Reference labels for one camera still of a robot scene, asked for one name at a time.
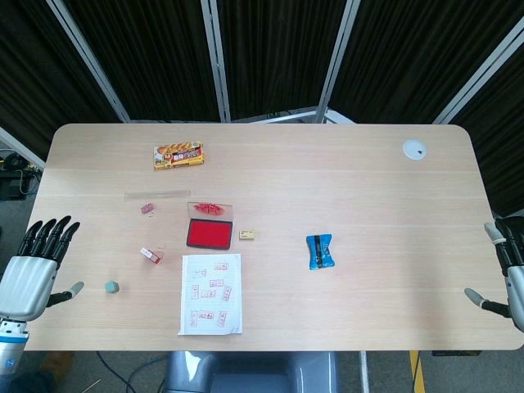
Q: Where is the black equipment with cables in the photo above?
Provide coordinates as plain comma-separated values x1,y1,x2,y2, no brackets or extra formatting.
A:
0,149,43,201

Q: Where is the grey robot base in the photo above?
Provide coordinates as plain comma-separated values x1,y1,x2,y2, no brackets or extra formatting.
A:
163,350,341,393

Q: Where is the white table cable grommet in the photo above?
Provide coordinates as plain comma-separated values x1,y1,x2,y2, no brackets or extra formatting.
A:
401,139,427,160

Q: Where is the grey table leg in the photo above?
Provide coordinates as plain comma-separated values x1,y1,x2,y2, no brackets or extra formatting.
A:
358,350,371,393

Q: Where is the red ink pad case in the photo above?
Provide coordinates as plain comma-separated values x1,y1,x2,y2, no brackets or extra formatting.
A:
186,201,235,250

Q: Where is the stamped white lined notebook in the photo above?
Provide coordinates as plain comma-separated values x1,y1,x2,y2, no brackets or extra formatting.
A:
177,253,244,337

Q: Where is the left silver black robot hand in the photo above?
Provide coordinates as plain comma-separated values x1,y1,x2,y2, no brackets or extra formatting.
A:
0,215,86,323

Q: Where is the red white stamp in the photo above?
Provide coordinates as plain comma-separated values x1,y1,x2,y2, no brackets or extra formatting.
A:
139,246,165,266

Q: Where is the clear plastic ruler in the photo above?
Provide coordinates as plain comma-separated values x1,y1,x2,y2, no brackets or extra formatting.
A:
124,188,192,201

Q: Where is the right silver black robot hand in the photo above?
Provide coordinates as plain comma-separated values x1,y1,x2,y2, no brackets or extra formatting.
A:
464,216,524,332

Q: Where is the blue snack packet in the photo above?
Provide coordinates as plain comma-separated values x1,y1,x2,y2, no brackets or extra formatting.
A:
305,232,337,271

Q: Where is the black fabric partition panel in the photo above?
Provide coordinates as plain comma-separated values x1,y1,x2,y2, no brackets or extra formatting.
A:
212,0,361,124
433,38,524,218
61,0,233,124
318,0,524,125
0,0,132,165

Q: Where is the yellow snack box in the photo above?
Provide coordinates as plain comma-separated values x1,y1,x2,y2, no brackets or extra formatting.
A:
153,140,205,171

